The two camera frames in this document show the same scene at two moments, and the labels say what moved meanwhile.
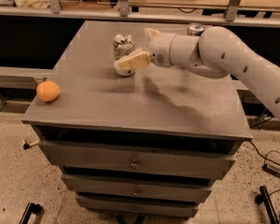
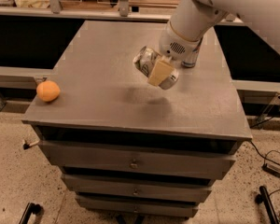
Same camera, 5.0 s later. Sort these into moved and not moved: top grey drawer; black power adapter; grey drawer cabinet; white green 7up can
Moved: white green 7up can
Not moved: black power adapter; top grey drawer; grey drawer cabinet
